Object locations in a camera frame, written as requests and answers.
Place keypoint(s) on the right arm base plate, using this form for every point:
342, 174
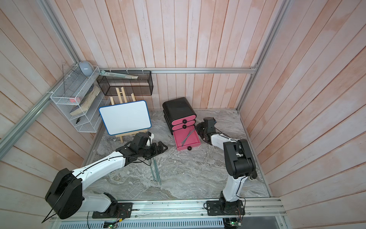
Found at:
221, 207

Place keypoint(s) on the green white ruler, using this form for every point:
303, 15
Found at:
118, 75

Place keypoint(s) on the green pencil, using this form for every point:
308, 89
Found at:
188, 134
152, 172
187, 138
156, 171

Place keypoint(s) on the black drawer cabinet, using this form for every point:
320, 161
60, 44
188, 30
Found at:
177, 108

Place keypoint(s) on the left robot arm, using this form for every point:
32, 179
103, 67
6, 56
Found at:
67, 196

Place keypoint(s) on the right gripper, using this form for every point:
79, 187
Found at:
198, 127

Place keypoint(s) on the black mesh wall basket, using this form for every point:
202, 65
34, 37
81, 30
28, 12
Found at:
143, 86

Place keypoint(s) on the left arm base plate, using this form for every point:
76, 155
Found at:
115, 211

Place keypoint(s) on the white wire wall shelf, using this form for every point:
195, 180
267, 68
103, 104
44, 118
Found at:
76, 84

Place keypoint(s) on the pink bottom drawer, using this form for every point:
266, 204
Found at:
186, 138

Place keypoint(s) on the aluminium mounting rail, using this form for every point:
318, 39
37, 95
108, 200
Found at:
254, 213

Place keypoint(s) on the white board blue frame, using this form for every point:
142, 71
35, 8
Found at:
126, 118

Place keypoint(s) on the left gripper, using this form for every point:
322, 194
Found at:
156, 151

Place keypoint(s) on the book on shelf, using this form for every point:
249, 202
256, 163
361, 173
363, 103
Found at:
86, 101

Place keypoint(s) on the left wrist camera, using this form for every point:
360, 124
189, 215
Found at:
142, 139

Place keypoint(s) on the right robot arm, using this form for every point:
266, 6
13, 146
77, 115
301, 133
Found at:
239, 160

